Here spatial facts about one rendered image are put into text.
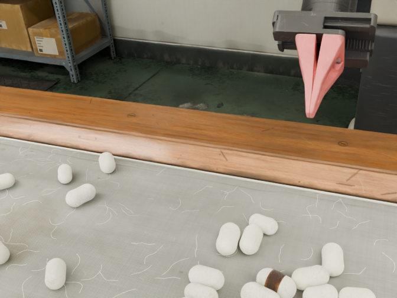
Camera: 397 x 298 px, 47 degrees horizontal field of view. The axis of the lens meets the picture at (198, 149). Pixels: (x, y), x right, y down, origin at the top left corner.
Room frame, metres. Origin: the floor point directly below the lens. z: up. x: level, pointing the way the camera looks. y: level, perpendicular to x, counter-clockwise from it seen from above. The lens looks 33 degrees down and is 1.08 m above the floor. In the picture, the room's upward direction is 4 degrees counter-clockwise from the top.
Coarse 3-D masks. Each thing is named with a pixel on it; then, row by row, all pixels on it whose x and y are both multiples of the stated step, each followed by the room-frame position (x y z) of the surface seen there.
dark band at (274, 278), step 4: (272, 272) 0.28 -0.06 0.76; (276, 272) 0.28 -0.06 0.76; (280, 272) 0.28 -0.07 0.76; (268, 276) 0.28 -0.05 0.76; (272, 276) 0.28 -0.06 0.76; (276, 276) 0.28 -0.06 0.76; (280, 276) 0.28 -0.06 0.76; (284, 276) 0.28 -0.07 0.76; (268, 280) 0.27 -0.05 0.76; (272, 280) 0.27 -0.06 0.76; (276, 280) 0.27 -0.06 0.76; (280, 280) 0.27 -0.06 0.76; (264, 284) 0.27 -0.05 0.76; (268, 284) 0.27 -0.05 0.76; (272, 284) 0.27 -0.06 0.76; (276, 284) 0.27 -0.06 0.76; (268, 288) 0.27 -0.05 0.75; (272, 288) 0.27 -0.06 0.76; (276, 288) 0.27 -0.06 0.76; (276, 292) 0.26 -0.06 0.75
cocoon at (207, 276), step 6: (192, 270) 0.29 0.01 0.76; (198, 270) 0.29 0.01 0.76; (204, 270) 0.29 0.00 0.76; (210, 270) 0.29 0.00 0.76; (216, 270) 0.29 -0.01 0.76; (192, 276) 0.29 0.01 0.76; (198, 276) 0.29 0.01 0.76; (204, 276) 0.28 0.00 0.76; (210, 276) 0.28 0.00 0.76; (216, 276) 0.28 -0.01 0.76; (222, 276) 0.29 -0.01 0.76; (192, 282) 0.29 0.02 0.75; (198, 282) 0.28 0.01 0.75; (204, 282) 0.28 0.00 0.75; (210, 282) 0.28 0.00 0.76; (216, 282) 0.28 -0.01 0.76; (222, 282) 0.28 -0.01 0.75; (216, 288) 0.28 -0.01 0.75
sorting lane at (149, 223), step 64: (0, 192) 0.46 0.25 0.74; (64, 192) 0.45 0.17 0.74; (128, 192) 0.44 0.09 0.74; (192, 192) 0.43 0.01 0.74; (256, 192) 0.42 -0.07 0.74; (320, 192) 0.41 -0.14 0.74; (64, 256) 0.34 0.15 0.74; (128, 256) 0.33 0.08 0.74; (192, 256) 0.33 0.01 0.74; (256, 256) 0.32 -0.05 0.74; (320, 256) 0.32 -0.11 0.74; (384, 256) 0.31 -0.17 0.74
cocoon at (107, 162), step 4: (100, 156) 0.50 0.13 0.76; (104, 156) 0.50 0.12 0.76; (108, 156) 0.50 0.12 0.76; (112, 156) 0.50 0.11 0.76; (100, 160) 0.49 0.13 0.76; (104, 160) 0.49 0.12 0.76; (108, 160) 0.49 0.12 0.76; (112, 160) 0.49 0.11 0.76; (100, 164) 0.48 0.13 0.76; (104, 164) 0.48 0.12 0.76; (108, 164) 0.48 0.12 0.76; (112, 164) 0.48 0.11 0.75; (100, 168) 0.48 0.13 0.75; (104, 168) 0.48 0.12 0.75; (108, 168) 0.48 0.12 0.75; (112, 168) 0.48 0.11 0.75; (104, 172) 0.48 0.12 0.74; (108, 172) 0.48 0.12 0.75
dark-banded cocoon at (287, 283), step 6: (264, 270) 0.28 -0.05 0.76; (270, 270) 0.28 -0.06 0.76; (258, 276) 0.28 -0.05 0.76; (264, 276) 0.28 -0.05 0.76; (258, 282) 0.28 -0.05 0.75; (264, 282) 0.27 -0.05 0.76; (282, 282) 0.27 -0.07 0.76; (288, 282) 0.27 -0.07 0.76; (294, 282) 0.27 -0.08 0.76; (282, 288) 0.26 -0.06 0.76; (288, 288) 0.26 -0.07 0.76; (294, 288) 0.27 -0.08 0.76; (282, 294) 0.26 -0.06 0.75; (288, 294) 0.26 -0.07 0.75; (294, 294) 0.26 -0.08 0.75
